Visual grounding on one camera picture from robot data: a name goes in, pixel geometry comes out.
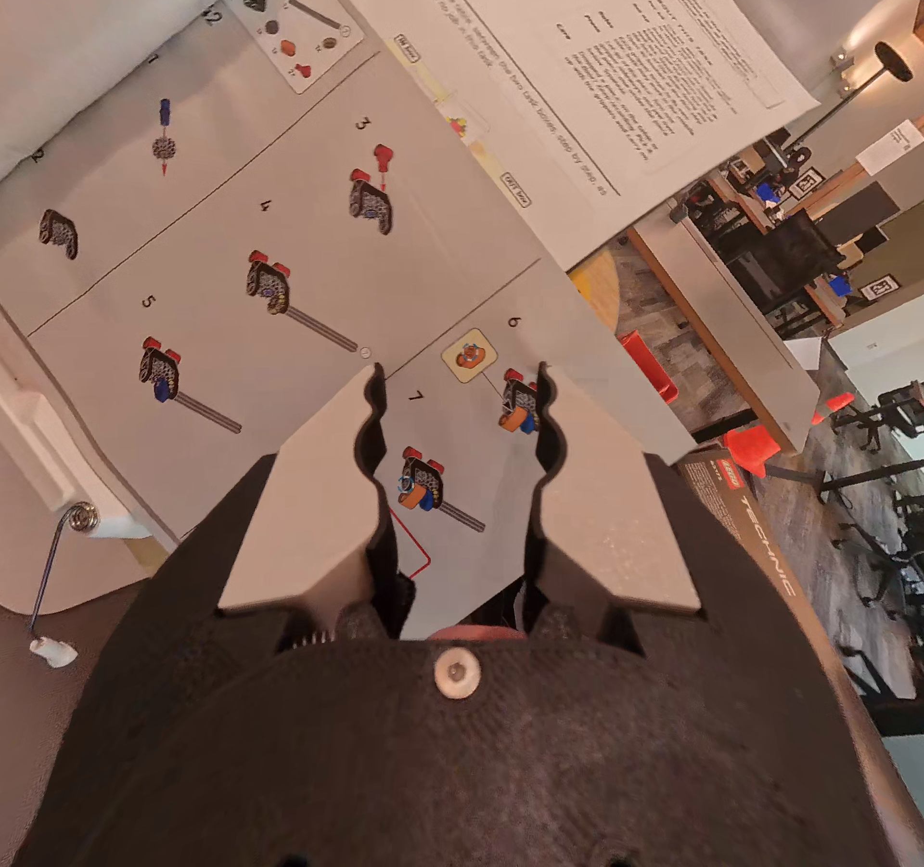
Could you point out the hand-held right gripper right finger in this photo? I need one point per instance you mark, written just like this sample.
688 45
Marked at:
613 513

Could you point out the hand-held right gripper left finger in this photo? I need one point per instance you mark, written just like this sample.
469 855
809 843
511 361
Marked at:
303 513

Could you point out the lego instruction booklet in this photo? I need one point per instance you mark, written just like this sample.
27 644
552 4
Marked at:
216 246

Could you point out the dark lego set box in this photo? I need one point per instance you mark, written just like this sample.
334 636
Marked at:
743 520

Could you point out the red plastic bin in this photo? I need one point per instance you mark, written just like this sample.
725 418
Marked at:
650 369

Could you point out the orange traffic cone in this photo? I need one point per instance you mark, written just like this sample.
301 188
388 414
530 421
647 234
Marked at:
834 406
751 448

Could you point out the white stand base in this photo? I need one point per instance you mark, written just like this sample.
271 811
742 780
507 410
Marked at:
43 434

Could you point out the black office chair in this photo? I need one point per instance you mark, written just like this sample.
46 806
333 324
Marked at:
891 408

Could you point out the white sign card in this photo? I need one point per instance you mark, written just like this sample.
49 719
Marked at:
891 145

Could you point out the printed white paper sheet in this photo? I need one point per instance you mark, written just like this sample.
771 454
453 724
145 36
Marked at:
505 51

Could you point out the black floor lamp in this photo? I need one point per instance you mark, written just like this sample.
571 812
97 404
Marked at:
894 62

